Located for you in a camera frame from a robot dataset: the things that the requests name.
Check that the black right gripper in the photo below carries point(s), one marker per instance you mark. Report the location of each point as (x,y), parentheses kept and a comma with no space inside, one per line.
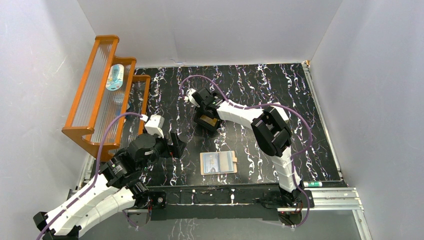
(201,109)

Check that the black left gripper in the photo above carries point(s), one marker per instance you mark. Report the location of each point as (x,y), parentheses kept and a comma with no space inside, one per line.
(173,145)

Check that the black plastic card bin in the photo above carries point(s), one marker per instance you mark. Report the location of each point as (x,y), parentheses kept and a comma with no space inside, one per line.
(199,112)

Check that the white magnetic stripe card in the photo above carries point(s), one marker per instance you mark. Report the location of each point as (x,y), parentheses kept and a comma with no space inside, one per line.
(226,164)

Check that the tan blue card holder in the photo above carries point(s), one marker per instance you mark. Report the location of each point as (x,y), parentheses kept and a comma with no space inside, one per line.
(201,164)

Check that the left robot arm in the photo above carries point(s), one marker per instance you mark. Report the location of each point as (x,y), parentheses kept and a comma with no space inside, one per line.
(117,186)

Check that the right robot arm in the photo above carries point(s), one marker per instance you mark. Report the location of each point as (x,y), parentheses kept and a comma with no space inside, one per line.
(269,125)

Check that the orange wooden tiered rack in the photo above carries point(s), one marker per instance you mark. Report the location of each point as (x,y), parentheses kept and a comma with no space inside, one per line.
(93,107)

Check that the blue items on rack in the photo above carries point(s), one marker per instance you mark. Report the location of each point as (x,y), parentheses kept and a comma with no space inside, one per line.
(121,101)

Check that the blue white blister pack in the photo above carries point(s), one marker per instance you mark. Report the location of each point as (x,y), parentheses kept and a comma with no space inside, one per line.
(115,77)

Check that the white green marker pen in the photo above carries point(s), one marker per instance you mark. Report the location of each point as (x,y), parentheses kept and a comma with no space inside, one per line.
(313,184)

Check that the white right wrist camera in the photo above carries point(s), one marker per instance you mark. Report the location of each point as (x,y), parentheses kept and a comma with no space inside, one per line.
(189,97)

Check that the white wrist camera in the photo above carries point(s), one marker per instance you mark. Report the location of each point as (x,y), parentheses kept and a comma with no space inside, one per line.
(189,97)
(154,125)

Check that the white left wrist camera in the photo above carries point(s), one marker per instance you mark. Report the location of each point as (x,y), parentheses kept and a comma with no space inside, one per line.
(154,125)

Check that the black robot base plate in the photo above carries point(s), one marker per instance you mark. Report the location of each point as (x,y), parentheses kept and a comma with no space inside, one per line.
(263,201)

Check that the aluminium frame rail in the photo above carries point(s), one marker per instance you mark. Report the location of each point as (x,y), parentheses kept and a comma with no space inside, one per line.
(333,199)

